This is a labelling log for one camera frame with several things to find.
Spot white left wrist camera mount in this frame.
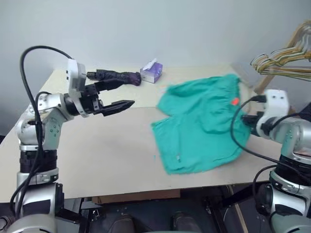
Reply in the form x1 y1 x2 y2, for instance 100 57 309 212
66 59 87 117

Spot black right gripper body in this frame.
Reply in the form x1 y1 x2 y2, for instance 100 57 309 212
242 115 259 127

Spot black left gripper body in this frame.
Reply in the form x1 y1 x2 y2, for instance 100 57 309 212
80 82 103 117

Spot bundle of wooden hangers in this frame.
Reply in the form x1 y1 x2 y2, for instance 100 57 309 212
254 20 311 94

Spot purple tissue box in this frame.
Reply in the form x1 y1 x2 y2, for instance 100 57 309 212
139 62 164 84

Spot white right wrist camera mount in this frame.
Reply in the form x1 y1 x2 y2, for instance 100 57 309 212
256 89 290 136

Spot dark rounded shape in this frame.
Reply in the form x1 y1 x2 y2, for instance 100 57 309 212
172 211 195 233

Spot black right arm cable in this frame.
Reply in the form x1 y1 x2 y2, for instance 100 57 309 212
230 95 284 219

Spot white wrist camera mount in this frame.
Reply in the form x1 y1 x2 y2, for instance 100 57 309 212
66 59 87 117
256 89 290 136

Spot white tissue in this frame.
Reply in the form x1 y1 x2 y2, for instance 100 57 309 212
143 58 158 71

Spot green shorts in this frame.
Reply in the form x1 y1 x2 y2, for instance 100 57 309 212
151 73 252 175

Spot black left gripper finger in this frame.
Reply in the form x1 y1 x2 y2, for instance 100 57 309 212
100 100 136 117
93 79 123 95

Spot dark purple folded umbrella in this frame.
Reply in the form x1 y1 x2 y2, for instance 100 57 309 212
86 69 142 87

